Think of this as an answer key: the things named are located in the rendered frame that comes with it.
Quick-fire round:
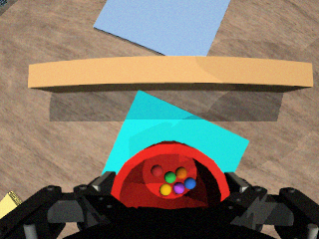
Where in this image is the green marble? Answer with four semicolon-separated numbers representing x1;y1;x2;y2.
164;171;176;183

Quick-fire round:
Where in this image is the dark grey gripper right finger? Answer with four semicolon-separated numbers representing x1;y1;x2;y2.
192;172;319;239

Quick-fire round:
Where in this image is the purple marble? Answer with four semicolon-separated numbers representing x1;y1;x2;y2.
172;182;184;194

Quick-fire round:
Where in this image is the yellow marble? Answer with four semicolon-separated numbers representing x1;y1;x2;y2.
159;183;171;195

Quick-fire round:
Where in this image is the blue marble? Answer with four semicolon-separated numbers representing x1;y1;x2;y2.
183;177;196;189

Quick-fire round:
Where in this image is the orange marble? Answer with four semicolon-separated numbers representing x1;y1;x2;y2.
175;166;187;179

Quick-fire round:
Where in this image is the yellow sticky-note pad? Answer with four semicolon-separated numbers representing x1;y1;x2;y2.
0;191;22;218

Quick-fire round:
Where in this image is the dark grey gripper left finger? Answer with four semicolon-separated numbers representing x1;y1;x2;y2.
0;171;148;239

